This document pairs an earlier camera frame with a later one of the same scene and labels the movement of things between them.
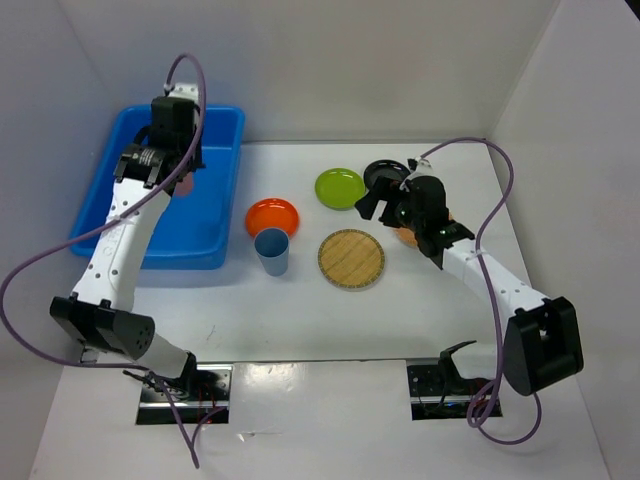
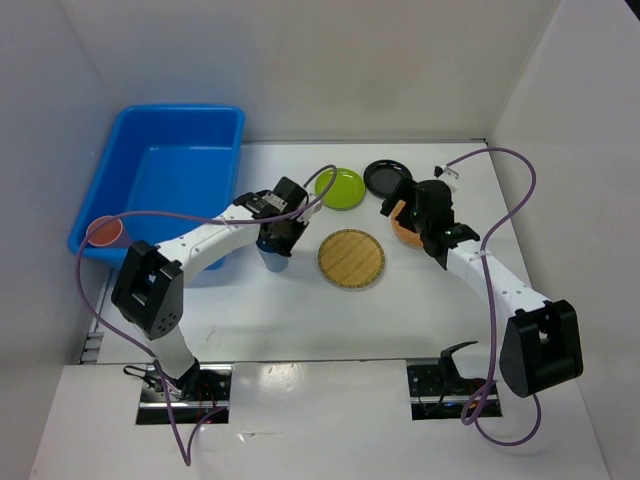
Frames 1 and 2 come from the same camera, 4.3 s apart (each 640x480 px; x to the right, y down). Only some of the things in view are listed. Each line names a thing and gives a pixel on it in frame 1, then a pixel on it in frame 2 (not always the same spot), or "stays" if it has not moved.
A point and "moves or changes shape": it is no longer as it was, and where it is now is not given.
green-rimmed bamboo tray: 351,258 stays
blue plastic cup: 272,246 stays
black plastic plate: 392,170 stays
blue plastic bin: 194,231 stays
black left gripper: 197,160 → 285,248
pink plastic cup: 184,188 moves or changes shape
